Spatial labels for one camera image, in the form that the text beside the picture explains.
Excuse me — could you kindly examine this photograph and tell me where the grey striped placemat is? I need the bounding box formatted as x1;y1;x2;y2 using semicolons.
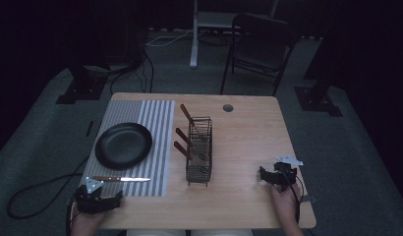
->
80;99;176;198

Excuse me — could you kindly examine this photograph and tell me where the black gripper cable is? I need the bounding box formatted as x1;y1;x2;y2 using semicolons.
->
282;168;306;224

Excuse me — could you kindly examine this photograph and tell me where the white desk frame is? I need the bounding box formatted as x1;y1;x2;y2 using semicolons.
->
189;0;279;70

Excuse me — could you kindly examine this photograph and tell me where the black cable bundle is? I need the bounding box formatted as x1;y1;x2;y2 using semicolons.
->
108;48;155;95

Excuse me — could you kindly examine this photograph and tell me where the black round plate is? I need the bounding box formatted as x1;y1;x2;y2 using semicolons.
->
94;122;153;171

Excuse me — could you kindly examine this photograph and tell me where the person's right hand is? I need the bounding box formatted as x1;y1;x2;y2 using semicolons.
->
269;182;302;228

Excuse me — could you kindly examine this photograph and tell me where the dark wire cutlery rack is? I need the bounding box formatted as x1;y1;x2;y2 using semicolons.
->
185;116;213;188

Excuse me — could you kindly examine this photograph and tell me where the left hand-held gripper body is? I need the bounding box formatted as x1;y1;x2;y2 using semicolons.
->
74;176;108;216

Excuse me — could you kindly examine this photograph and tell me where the wooden handled table knife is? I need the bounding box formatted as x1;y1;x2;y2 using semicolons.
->
91;175;151;183

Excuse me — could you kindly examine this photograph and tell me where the black stand with base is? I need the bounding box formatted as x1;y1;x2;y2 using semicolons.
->
55;63;109;105
294;29;343;118

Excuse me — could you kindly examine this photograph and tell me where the white floor cable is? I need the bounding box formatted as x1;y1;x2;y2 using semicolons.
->
144;29;195;48

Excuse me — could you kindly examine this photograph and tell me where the black folding chair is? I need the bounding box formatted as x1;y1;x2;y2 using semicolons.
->
220;13;298;97

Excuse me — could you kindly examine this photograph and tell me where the person's left hand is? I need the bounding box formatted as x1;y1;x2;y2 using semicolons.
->
70;209;106;236

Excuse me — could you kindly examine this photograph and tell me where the black floor cable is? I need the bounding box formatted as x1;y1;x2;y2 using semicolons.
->
6;154;91;220

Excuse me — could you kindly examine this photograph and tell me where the wooden handled utensil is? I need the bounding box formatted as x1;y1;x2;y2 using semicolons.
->
179;103;207;142
175;127;209;161
173;141;209;174

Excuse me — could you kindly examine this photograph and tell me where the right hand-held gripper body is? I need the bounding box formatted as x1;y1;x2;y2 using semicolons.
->
270;154;304;193

